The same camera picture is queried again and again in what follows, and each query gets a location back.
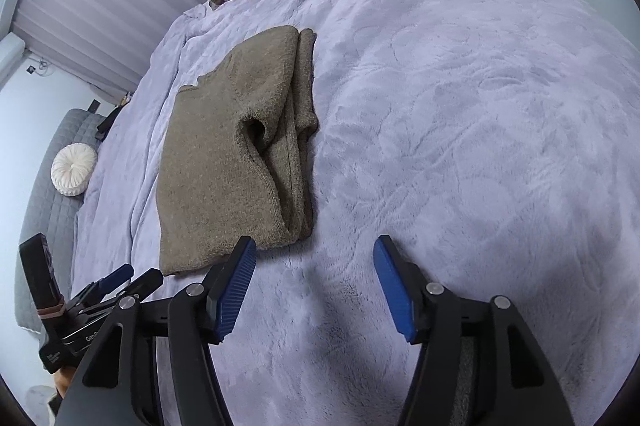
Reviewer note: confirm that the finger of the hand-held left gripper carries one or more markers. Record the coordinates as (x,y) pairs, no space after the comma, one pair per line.
(120,275)
(147,281)

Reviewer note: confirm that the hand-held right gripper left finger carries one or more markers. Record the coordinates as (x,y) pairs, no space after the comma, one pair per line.
(235,291)

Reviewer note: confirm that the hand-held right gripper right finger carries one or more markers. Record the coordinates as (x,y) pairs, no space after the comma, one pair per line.
(395,291)

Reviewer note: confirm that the olive brown knit sweater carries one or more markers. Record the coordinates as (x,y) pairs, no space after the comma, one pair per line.
(215,155)

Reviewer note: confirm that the person's left forearm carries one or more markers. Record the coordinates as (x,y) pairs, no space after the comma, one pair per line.
(64,383)

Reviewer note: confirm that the grey quilted sofa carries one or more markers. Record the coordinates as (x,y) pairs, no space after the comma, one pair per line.
(45,231)

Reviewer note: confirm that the round white pillow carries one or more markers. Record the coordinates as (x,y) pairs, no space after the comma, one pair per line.
(74,169)

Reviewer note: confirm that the dark cloth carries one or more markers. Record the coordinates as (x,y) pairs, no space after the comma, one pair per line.
(102,125)

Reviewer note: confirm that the lavender plush blanket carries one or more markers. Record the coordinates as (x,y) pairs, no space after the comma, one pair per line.
(450,130)

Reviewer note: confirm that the wall outlet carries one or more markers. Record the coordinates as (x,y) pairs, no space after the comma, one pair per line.
(32,68)

